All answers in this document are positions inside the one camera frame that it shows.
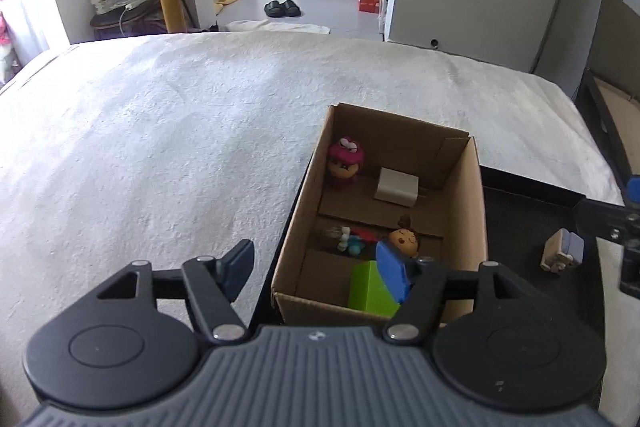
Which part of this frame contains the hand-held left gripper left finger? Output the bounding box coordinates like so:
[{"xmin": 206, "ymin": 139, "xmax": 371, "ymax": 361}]
[{"xmin": 94, "ymin": 238, "xmax": 257, "ymax": 344}]

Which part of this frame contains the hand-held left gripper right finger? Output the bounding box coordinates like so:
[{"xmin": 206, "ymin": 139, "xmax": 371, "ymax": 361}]
[{"xmin": 375, "ymin": 239, "xmax": 532, "ymax": 344}]

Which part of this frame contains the green plastic block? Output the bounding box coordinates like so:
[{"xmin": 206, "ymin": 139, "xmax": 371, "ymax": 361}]
[{"xmin": 347, "ymin": 259, "xmax": 401, "ymax": 318}]

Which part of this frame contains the brown-haired doll figure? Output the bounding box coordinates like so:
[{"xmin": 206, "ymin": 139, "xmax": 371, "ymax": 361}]
[{"xmin": 387, "ymin": 214, "xmax": 421, "ymax": 258}]

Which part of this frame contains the purple block toy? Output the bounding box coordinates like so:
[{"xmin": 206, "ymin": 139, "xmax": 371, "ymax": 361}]
[{"xmin": 540, "ymin": 228, "xmax": 585, "ymax": 275}]

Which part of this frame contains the blue toy figure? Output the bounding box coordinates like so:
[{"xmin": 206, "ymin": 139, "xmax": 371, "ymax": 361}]
[{"xmin": 325, "ymin": 224, "xmax": 381, "ymax": 258}]

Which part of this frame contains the white charger plug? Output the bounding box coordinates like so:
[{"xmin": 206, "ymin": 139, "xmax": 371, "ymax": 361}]
[{"xmin": 372, "ymin": 167, "xmax": 426, "ymax": 208}]

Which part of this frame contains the brown cardboard box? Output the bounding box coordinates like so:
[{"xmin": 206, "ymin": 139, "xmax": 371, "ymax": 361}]
[{"xmin": 270, "ymin": 103, "xmax": 488, "ymax": 328}]

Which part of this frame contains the black tray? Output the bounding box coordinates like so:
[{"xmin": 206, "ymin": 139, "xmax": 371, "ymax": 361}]
[{"xmin": 247, "ymin": 164, "xmax": 603, "ymax": 413}]

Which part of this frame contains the pink toy figure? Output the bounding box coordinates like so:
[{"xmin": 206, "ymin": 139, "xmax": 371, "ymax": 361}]
[{"xmin": 327, "ymin": 138, "xmax": 365, "ymax": 192}]

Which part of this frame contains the grey upright panel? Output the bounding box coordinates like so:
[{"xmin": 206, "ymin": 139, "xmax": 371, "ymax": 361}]
[{"xmin": 585, "ymin": 0, "xmax": 640, "ymax": 102}]

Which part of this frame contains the white floor mat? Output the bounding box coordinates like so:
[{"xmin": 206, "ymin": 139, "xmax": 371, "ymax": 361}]
[{"xmin": 226, "ymin": 19, "xmax": 331, "ymax": 35}]

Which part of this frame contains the black stool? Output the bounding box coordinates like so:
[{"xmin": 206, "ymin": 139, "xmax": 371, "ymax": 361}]
[{"xmin": 90, "ymin": 0, "xmax": 168, "ymax": 40}]

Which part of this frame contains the colourful patterned cloth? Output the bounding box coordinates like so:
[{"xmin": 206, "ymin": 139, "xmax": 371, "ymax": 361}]
[{"xmin": 0, "ymin": 0, "xmax": 26, "ymax": 82}]

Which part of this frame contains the dark frame with cardboard panel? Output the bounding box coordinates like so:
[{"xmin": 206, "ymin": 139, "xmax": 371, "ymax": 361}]
[{"xmin": 575, "ymin": 69, "xmax": 640, "ymax": 188}]

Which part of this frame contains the grey cable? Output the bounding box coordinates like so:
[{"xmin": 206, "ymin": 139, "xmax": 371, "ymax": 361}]
[{"xmin": 529, "ymin": 0, "xmax": 574, "ymax": 74}]

